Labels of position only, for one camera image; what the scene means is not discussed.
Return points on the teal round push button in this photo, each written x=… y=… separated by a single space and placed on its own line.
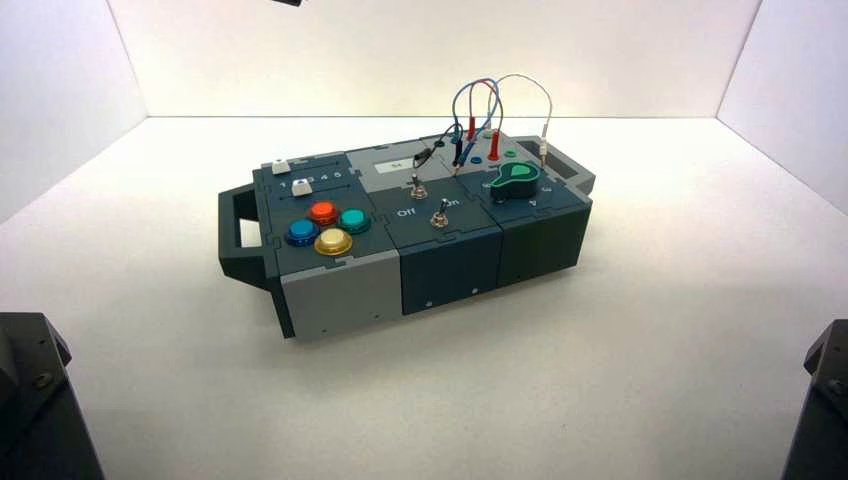
x=354 y=219

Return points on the orange round push button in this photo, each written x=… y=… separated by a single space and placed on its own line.
x=324 y=212

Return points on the white display label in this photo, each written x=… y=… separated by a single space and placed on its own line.
x=393 y=167

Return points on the blue round push button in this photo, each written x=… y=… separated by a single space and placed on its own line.
x=303 y=230

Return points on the green rotary knob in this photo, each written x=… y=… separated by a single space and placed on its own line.
x=517 y=183

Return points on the dark teal grey control box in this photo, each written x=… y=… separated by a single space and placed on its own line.
x=344 y=298

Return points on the white slider knob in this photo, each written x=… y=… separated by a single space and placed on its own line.
x=281 y=166
x=302 y=187

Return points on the yellow round push button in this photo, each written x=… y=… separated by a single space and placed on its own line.
x=333 y=240

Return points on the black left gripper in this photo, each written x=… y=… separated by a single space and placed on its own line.
x=290 y=2

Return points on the silver metal toggle switch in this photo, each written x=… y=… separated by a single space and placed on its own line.
x=439 y=219
x=417 y=192

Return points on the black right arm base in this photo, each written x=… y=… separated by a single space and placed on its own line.
x=821 y=411

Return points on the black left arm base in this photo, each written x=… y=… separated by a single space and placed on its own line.
x=40 y=411

